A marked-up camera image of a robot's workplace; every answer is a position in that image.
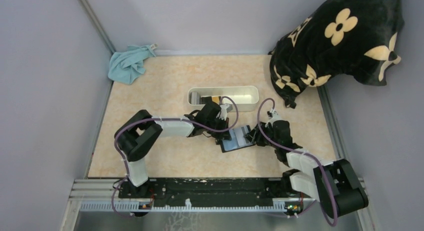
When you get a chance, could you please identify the black floral blanket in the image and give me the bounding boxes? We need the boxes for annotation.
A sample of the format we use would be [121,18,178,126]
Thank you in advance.
[269,0,405,109]

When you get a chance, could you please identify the teal cloth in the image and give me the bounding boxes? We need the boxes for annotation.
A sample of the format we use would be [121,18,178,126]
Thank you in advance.
[107,43,158,85]

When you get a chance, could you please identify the purple cable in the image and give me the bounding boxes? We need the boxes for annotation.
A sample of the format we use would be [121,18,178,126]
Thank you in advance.
[110,96,240,219]
[256,97,339,228]

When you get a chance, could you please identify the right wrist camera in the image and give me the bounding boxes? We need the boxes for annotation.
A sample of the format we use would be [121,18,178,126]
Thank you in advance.
[267,110,283,124]

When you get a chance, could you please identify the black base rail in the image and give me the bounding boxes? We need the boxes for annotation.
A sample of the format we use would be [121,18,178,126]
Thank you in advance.
[118,177,307,208]

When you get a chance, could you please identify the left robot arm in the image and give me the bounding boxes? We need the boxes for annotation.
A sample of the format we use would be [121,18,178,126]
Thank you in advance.
[114,102,235,187]

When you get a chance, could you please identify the white plastic tray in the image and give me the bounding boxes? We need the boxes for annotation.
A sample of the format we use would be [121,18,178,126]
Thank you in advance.
[187,85,259,112]

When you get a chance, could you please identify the aluminium frame rail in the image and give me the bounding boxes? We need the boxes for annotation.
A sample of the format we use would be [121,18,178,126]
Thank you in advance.
[69,178,313,214]

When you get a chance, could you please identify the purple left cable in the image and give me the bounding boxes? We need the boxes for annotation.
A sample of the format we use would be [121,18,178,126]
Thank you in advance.
[110,96,240,219]

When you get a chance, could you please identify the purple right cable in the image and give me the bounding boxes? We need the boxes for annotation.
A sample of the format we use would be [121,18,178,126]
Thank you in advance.
[256,97,339,228]

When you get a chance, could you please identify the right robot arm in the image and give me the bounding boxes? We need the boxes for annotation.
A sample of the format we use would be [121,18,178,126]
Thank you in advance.
[245,120,369,220]

